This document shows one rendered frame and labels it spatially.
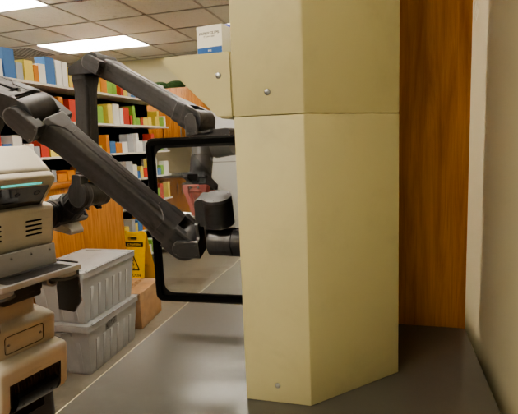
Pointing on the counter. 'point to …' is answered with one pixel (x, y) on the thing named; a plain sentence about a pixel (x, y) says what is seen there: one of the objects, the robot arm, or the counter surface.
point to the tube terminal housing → (316, 193)
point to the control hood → (207, 79)
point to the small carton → (213, 39)
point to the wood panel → (433, 160)
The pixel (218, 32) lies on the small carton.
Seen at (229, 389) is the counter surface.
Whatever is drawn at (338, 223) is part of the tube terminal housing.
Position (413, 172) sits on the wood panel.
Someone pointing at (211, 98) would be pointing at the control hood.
